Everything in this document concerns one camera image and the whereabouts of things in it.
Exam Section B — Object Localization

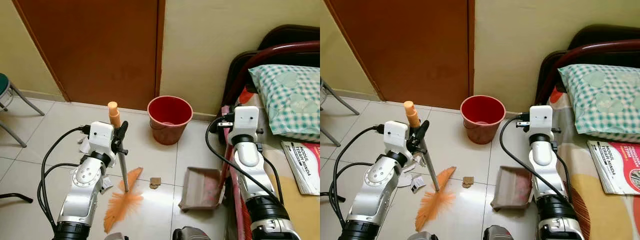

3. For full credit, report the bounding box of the orange broom with metal stick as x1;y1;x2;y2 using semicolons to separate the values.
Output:
403;100;457;232
103;101;145;235

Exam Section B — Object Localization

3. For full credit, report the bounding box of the red plastic bucket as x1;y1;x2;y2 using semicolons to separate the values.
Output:
147;95;194;146
460;95;507;146

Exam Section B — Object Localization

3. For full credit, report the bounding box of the green stool with metal legs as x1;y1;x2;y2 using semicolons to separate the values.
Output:
320;79;360;149
0;73;45;149

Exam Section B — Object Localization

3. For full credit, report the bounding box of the brown wooden door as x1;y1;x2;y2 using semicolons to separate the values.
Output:
324;0;475;110
12;0;166;111

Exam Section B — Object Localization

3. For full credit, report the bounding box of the brown dustpan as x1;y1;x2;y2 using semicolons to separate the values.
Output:
490;165;534;211
178;166;224;212

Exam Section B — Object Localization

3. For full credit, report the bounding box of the white and red printed book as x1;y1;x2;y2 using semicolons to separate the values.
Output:
280;140;321;196
587;139;640;196

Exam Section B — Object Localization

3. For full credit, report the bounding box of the grey robot right foot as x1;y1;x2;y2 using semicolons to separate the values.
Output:
482;224;515;240
172;226;211;240

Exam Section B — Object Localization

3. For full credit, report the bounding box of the green checkered pillow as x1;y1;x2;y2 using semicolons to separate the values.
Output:
558;63;640;143
248;63;321;144

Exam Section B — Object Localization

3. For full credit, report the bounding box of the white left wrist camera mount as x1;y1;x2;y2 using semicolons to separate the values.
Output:
382;120;412;156
88;121;116;156

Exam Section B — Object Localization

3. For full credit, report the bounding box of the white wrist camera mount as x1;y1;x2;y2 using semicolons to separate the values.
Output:
528;105;554;135
88;121;116;156
233;105;260;136
382;120;412;156

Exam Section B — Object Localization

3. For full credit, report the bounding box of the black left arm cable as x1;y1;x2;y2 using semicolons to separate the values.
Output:
37;125;92;232
327;123;386;231

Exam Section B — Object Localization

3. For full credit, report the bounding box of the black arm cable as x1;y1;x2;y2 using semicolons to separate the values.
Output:
37;125;92;232
205;115;284;206
499;115;572;202
327;123;386;231

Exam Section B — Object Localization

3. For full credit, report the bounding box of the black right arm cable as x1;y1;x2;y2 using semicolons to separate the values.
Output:
205;115;284;206
499;115;572;202

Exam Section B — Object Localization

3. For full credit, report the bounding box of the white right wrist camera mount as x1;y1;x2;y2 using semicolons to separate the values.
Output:
233;105;260;136
528;105;554;135

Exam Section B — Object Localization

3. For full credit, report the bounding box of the dark red bed frame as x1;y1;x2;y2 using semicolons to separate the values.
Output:
534;23;640;107
220;24;321;122

